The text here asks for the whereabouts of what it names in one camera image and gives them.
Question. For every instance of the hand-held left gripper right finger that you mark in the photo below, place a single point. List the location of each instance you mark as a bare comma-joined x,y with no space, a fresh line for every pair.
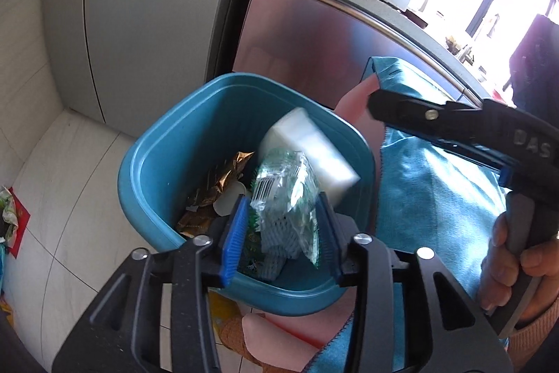
329,237

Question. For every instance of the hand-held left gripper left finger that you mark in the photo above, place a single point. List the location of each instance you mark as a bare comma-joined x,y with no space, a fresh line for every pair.
233,237

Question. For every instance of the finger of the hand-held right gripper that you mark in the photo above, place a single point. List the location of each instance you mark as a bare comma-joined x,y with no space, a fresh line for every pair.
415,115

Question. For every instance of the green cartoon snack packet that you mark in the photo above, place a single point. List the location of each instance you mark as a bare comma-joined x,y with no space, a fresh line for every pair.
251,244

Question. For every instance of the white foam net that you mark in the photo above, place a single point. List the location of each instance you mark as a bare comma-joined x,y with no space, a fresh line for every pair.
277,235

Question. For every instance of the gold foil snack wrapper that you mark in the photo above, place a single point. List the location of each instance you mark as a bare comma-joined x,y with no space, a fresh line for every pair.
205,194

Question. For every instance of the clear plastic wrapper with barcode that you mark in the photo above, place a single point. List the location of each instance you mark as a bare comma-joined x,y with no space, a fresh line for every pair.
284,189

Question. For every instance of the plain white paper cup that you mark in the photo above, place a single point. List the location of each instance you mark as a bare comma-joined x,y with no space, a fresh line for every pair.
305,145

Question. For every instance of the blue plastic bin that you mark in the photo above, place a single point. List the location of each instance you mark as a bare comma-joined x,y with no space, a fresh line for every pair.
174,145

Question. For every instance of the person's right forearm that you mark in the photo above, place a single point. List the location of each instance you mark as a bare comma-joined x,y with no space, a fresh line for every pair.
537,344

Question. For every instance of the person's right hand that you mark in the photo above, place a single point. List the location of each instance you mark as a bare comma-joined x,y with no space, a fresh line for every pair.
502,277

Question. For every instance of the yellow packet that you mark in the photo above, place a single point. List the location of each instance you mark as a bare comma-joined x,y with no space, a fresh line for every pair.
225,307

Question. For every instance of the blue flower print cloth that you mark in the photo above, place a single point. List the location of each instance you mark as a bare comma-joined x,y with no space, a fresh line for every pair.
419,189

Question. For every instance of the tan knit slipper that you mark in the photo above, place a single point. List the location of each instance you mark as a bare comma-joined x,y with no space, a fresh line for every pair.
233,338

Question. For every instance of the red paper sheet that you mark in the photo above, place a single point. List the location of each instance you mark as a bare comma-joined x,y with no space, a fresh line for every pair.
19,224

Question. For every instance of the pile of floor clutter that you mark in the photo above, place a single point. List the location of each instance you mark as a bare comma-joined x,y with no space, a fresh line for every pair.
6,215

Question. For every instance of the grey refrigerator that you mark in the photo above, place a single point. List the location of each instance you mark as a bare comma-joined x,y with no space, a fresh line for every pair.
153,6

